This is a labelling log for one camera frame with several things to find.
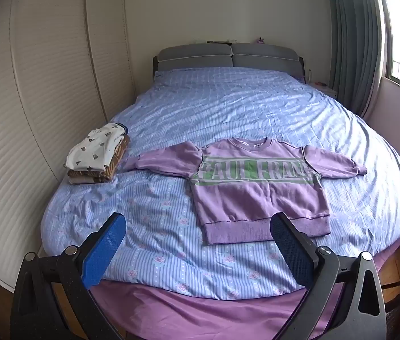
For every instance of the beige folded garment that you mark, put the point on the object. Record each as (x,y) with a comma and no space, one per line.
(81,180)

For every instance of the white louvered wardrobe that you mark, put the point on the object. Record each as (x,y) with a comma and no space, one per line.
(44,95)

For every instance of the grey-green curtain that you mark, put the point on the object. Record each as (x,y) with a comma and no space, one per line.
(355,42)

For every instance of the purple sweatshirt with green print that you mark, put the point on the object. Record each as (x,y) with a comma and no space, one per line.
(256,198)

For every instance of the white printed folded garment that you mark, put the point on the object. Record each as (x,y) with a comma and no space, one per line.
(95,147)

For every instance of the white nightstand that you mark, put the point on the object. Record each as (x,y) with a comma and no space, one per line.
(327,92)

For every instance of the purple bed sheet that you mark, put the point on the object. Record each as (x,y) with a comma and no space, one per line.
(203,315)

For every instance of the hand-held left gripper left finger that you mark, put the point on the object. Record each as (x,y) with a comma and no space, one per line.
(102,251)

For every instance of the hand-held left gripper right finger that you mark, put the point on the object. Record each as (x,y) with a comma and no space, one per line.
(292,251)

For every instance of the blue striped floral bed cover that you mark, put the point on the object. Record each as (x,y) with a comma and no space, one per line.
(221,106)

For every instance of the grey padded headboard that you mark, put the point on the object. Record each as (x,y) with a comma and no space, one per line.
(228,58)

